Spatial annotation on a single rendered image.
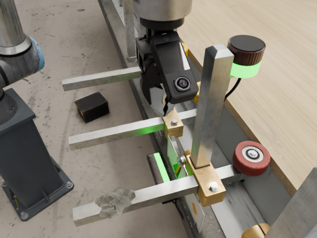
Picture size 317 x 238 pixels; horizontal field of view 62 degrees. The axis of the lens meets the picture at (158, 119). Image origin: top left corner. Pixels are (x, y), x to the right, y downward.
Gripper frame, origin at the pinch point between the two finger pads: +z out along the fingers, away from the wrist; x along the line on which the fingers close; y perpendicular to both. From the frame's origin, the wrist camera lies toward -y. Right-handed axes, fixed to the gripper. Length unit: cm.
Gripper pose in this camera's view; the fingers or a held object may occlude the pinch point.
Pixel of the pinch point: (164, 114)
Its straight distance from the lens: 53.7
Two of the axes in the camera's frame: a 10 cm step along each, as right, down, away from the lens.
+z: 0.0, 7.1, 7.0
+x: -9.5, 2.1, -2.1
